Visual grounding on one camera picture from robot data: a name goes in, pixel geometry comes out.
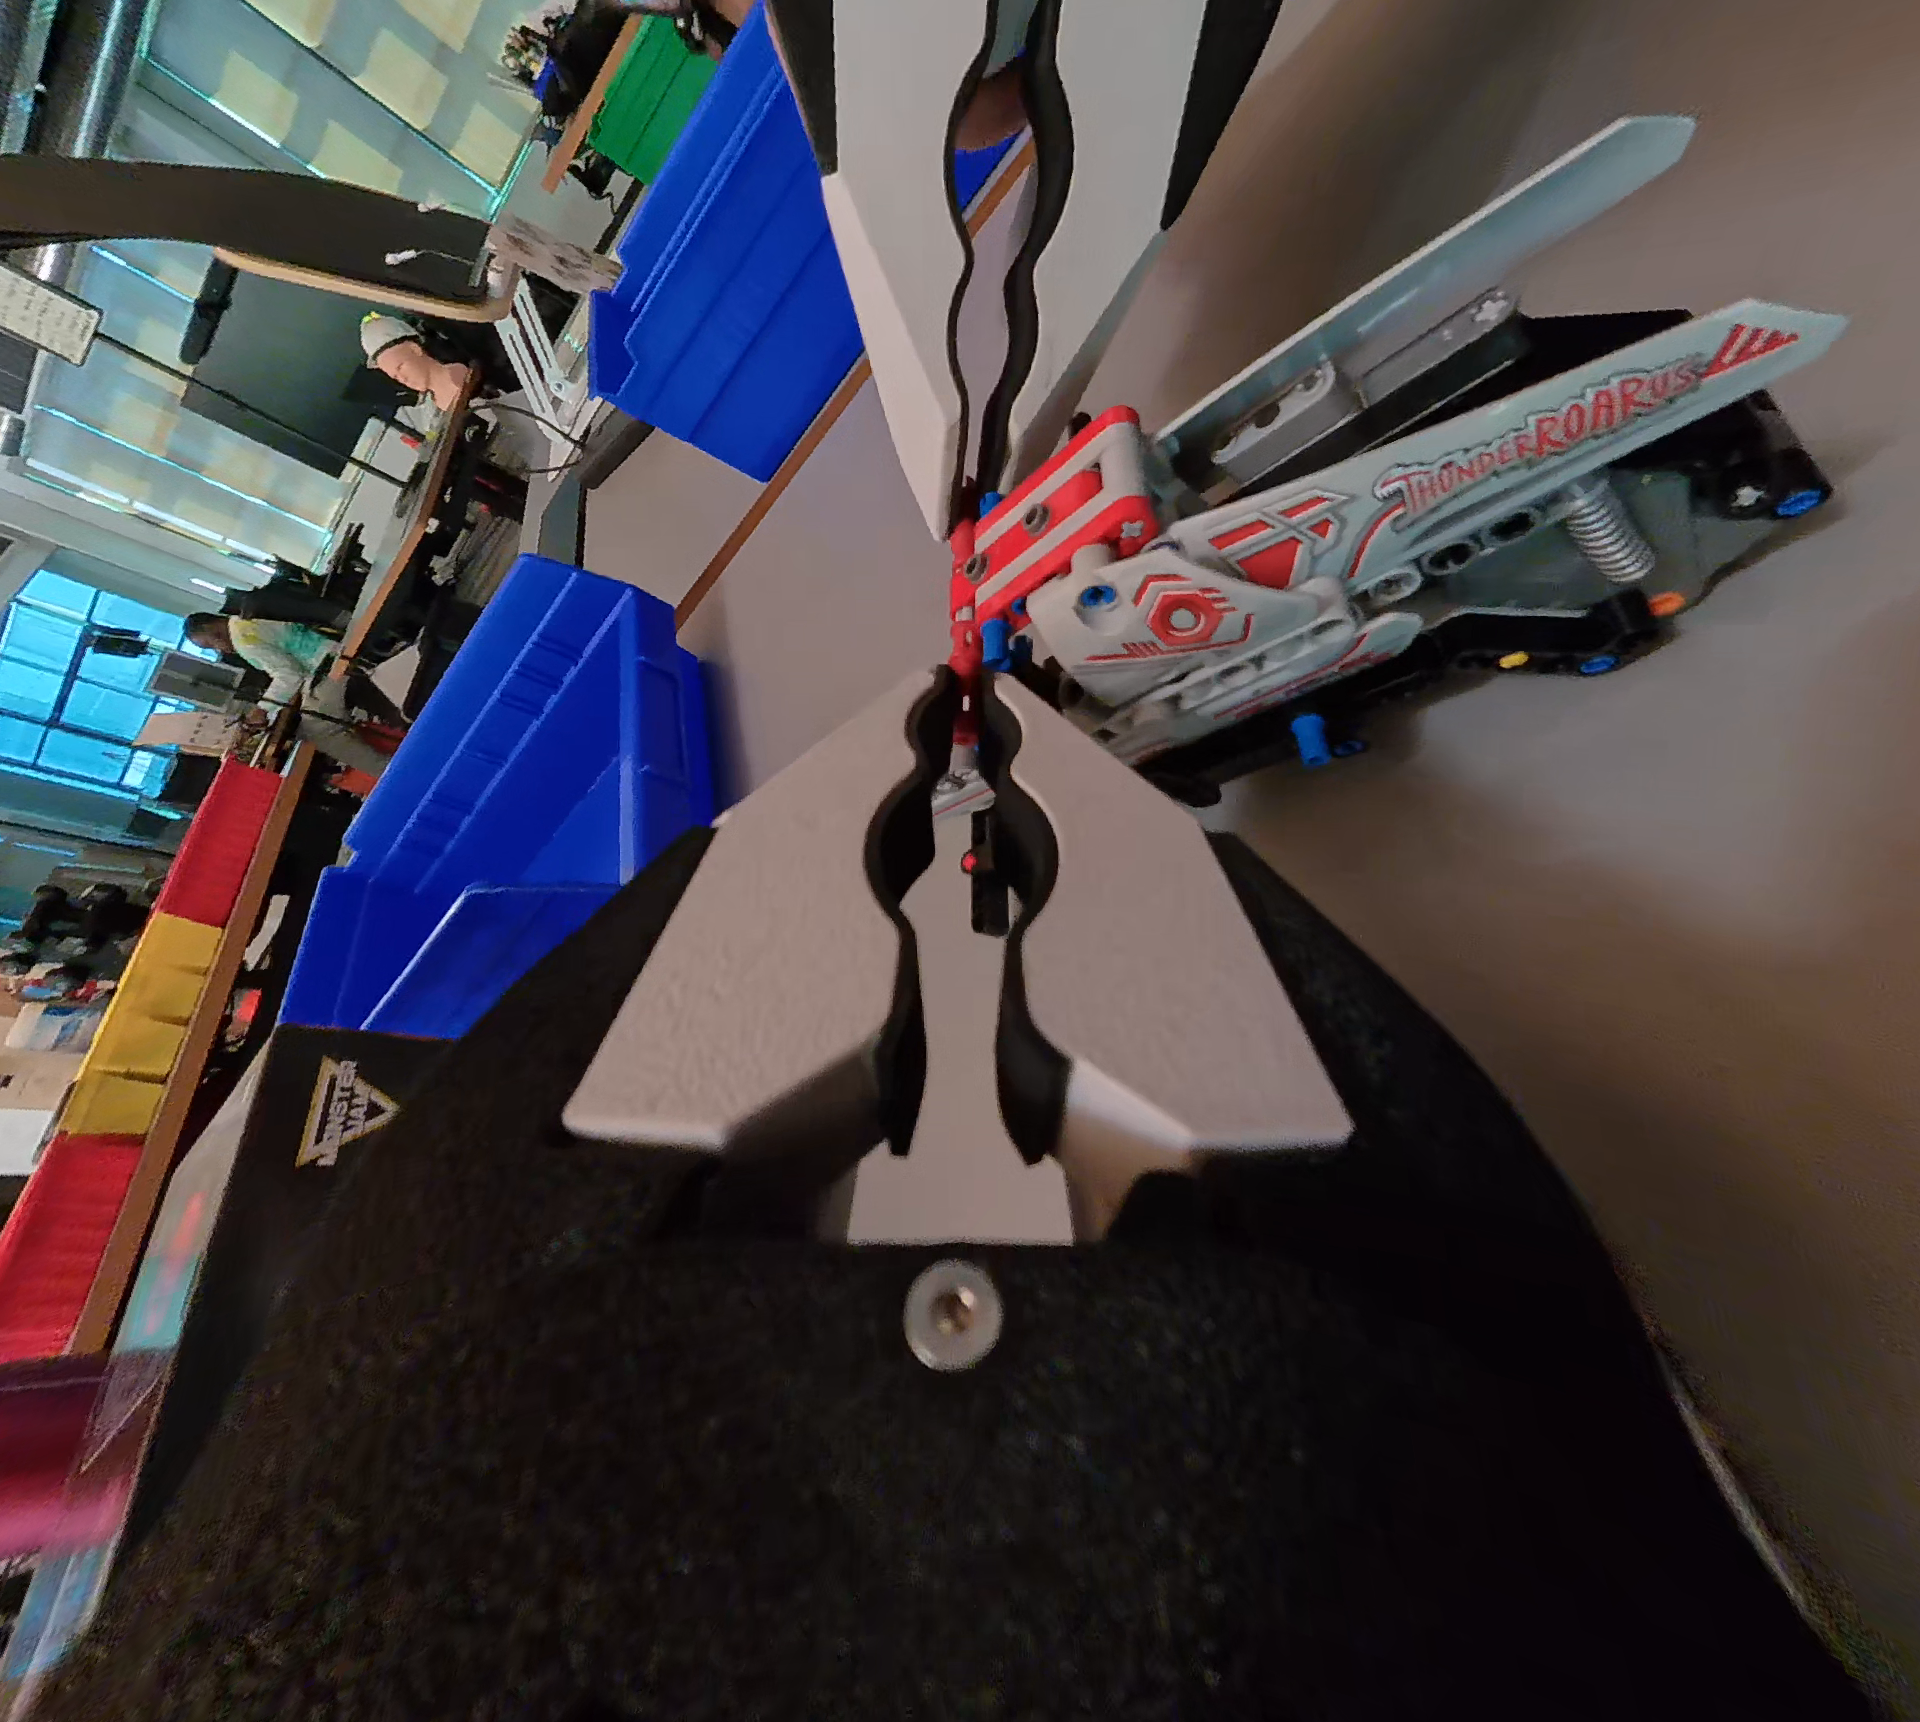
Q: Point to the grey wood-trimmed table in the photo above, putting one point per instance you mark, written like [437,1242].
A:
[660,523]

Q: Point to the white metal frame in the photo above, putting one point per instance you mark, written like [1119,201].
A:
[532,327]

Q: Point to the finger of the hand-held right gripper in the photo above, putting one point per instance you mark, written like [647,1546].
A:
[892,103]
[1125,103]

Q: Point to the black beam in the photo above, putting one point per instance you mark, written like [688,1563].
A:
[224,206]

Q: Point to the black toy set box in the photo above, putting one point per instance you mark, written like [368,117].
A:
[405,1077]

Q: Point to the red and yellow bin rack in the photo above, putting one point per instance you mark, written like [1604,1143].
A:
[150,1002]

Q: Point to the blue plastic bin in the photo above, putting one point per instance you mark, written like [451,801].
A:
[720,297]
[495,957]
[511,702]

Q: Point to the green board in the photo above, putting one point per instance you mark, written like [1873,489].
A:
[645,95]

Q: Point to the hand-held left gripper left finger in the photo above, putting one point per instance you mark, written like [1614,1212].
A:
[751,973]

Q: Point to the curved wooden tabletop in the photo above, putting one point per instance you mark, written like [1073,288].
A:
[375,285]

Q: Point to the white paper sign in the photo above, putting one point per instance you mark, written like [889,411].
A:
[45,314]

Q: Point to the black monitor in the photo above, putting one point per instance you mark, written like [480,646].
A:
[270,373]

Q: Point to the toy brick monster truck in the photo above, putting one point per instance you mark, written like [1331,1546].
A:
[1200,612]

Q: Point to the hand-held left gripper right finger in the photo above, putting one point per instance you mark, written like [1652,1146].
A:
[1184,986]

